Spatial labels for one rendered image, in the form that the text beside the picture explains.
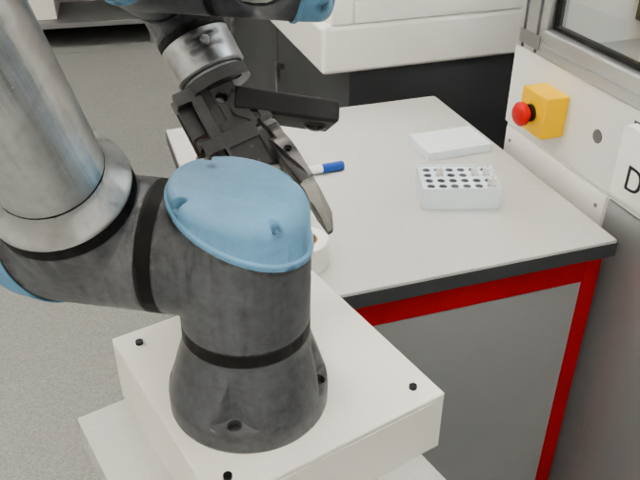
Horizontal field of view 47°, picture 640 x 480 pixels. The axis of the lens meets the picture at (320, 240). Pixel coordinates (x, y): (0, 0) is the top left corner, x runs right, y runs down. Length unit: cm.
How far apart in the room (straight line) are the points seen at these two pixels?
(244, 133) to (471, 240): 48
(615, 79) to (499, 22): 62
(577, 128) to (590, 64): 11
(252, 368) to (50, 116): 26
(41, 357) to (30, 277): 153
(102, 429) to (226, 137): 33
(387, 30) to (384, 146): 33
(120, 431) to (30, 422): 118
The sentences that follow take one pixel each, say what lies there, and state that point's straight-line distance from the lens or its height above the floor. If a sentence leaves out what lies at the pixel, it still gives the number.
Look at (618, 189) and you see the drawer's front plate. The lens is 116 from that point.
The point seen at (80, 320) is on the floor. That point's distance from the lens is 227.
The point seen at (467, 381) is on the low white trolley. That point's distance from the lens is 121.
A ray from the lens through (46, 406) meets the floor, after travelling 202.
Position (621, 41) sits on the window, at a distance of 119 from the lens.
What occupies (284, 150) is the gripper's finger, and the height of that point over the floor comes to 104.
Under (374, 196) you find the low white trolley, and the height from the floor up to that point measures 76.
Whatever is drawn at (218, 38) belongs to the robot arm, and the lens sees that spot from 77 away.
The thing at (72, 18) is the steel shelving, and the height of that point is 15.
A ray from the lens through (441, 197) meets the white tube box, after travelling 117.
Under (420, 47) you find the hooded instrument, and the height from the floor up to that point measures 84.
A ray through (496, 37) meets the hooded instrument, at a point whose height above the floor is 85.
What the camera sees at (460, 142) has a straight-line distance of 138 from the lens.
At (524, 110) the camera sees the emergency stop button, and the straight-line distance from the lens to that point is 125.
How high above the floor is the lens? 134
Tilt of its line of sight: 32 degrees down
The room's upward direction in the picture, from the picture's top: straight up
